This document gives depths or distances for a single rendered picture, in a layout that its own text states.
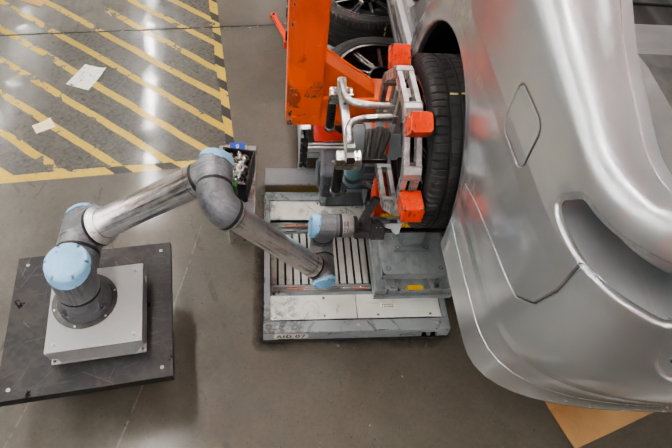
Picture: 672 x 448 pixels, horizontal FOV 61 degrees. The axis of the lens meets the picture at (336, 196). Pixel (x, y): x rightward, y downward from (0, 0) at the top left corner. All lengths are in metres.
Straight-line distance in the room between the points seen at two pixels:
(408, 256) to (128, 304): 1.21
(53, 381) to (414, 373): 1.42
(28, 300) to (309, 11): 1.56
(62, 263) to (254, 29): 2.52
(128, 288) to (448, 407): 1.39
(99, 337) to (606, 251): 1.69
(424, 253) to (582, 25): 1.54
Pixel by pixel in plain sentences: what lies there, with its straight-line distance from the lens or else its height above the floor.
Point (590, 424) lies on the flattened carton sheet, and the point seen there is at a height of 0.01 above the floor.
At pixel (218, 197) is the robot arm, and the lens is 1.81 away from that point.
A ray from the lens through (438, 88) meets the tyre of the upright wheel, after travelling 1.95.
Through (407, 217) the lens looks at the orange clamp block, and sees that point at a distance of 1.96.
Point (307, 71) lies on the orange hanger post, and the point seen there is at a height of 0.83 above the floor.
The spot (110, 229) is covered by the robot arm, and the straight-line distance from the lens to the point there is 2.15.
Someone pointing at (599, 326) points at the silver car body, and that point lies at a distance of 1.35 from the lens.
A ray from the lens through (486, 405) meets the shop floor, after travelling 2.65.
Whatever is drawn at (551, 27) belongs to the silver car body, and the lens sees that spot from 1.41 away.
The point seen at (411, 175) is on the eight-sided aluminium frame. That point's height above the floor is 0.96.
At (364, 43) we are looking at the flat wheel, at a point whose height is 0.50.
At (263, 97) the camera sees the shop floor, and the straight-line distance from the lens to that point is 3.62.
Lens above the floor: 2.36
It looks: 50 degrees down
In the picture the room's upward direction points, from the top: 8 degrees clockwise
